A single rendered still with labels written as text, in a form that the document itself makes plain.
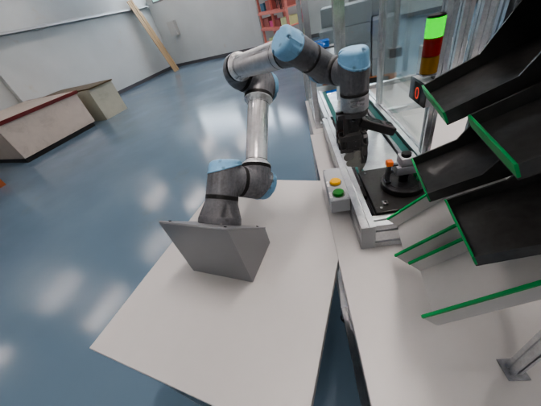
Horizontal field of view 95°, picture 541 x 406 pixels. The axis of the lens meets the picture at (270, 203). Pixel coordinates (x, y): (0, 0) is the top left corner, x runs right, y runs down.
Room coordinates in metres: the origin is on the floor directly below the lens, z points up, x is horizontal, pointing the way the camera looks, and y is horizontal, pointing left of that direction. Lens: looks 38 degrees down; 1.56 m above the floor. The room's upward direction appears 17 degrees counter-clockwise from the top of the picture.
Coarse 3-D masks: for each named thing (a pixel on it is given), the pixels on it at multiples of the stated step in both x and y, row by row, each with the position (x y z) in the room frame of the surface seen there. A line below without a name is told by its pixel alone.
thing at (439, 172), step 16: (448, 144) 0.42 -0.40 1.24; (464, 144) 0.41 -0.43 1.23; (480, 144) 0.39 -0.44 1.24; (416, 160) 0.44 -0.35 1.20; (432, 160) 0.42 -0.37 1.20; (448, 160) 0.40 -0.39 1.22; (464, 160) 0.37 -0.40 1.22; (480, 160) 0.35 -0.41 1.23; (496, 160) 0.33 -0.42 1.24; (432, 176) 0.38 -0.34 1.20; (448, 176) 0.36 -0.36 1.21; (464, 176) 0.33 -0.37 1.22; (480, 176) 0.30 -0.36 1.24; (496, 176) 0.29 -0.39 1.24; (432, 192) 0.33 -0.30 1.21; (448, 192) 0.32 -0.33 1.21
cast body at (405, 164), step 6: (402, 156) 0.63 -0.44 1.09; (408, 156) 0.61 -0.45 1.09; (414, 156) 0.61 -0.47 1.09; (402, 162) 0.61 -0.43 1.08; (408, 162) 0.61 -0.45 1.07; (396, 168) 0.62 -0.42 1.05; (402, 168) 0.61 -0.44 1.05; (408, 168) 0.61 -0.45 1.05; (414, 168) 0.60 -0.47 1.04; (396, 174) 0.62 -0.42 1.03; (402, 174) 0.61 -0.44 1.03
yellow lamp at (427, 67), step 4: (436, 56) 0.77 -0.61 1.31; (424, 60) 0.78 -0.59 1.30; (428, 60) 0.77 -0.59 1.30; (432, 60) 0.77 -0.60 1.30; (436, 60) 0.77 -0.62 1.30; (420, 64) 0.80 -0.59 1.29; (424, 64) 0.78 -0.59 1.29; (428, 64) 0.77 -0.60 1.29; (432, 64) 0.77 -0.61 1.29; (436, 64) 0.77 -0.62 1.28; (420, 68) 0.79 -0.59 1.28; (424, 68) 0.78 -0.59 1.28; (428, 68) 0.77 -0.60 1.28; (432, 68) 0.77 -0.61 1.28; (436, 68) 0.77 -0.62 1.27; (420, 72) 0.79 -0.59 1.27; (424, 72) 0.78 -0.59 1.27; (428, 72) 0.77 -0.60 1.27; (432, 72) 0.77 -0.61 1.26
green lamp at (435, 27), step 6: (438, 18) 0.77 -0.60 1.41; (444, 18) 0.77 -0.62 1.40; (426, 24) 0.80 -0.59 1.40; (432, 24) 0.78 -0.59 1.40; (438, 24) 0.77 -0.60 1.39; (444, 24) 0.77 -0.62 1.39; (426, 30) 0.79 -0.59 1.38; (432, 30) 0.77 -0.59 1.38; (438, 30) 0.77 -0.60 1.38; (426, 36) 0.79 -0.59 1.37; (432, 36) 0.77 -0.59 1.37; (438, 36) 0.77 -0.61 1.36
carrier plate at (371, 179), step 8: (376, 168) 0.75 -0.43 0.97; (384, 168) 0.74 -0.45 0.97; (360, 176) 0.74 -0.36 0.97; (368, 176) 0.72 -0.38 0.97; (376, 176) 0.71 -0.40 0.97; (368, 184) 0.68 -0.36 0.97; (376, 184) 0.67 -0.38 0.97; (368, 192) 0.64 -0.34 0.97; (376, 192) 0.63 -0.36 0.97; (384, 192) 0.62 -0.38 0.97; (376, 200) 0.59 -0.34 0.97; (384, 200) 0.58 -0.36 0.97; (392, 200) 0.57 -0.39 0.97; (400, 200) 0.56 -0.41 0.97; (408, 200) 0.55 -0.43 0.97; (376, 208) 0.56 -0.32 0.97; (384, 208) 0.55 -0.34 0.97; (392, 208) 0.54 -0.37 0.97; (400, 208) 0.53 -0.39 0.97
